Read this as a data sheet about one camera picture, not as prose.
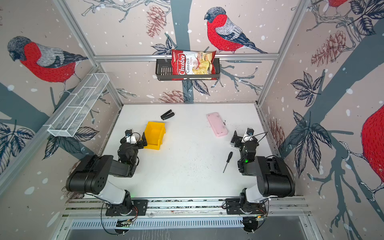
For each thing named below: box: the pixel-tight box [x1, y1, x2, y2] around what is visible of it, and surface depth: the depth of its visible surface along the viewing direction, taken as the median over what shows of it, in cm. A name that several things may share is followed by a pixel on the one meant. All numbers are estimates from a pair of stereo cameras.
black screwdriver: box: [222, 151, 233, 173], surface depth 92 cm
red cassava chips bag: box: [171, 49, 217, 80], surface depth 90 cm
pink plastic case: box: [206, 112, 228, 137], surface depth 109 cm
